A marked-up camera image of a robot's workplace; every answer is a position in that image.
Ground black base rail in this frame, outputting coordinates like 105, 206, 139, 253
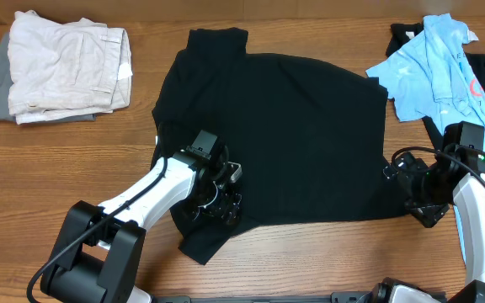
149, 290, 450, 303

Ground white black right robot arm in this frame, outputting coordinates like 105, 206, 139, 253
386, 121, 485, 302

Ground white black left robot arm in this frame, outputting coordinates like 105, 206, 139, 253
28, 130, 242, 303

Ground light blue t-shirt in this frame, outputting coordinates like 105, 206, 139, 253
365, 13, 485, 262

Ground folded beige shorts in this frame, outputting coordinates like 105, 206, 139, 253
8, 10, 133, 124

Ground black logo t-shirt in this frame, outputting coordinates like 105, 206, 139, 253
385, 23, 485, 149

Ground plain black t-shirt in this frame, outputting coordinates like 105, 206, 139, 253
152, 28, 407, 264

